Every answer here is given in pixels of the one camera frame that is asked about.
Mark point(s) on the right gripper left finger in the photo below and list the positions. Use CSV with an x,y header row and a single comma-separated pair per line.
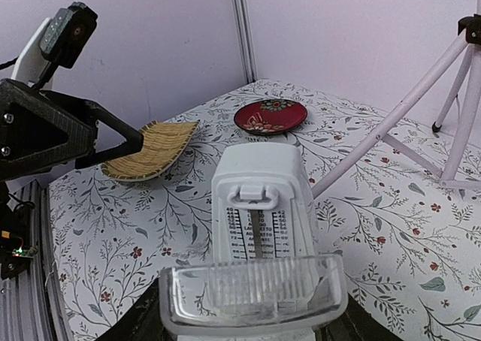
x,y
141,322

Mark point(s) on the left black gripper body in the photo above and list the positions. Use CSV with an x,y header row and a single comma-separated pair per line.
x,y
3,183

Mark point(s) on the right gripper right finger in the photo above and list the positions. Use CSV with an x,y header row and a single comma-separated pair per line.
x,y
356,324

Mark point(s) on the clear metronome cover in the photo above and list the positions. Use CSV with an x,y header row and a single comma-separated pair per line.
x,y
253,298

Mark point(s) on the white metronome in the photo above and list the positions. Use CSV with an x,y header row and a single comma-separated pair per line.
x,y
262,207

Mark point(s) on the silver tripod music stand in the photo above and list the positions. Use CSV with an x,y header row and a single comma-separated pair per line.
x,y
465,49

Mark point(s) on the woven bamboo tray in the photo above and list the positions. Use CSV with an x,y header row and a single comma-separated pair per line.
x,y
164,142

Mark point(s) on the red floral plate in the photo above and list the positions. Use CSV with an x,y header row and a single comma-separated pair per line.
x,y
270,117

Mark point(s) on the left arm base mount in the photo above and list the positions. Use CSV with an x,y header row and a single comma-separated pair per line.
x,y
17,247

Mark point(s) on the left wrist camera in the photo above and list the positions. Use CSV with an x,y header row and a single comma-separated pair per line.
x,y
57,43

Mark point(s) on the front aluminium rail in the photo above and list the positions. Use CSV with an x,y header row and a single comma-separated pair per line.
x,y
32,306

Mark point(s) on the left aluminium frame post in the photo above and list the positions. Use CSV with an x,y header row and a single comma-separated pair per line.
x,y
241,15

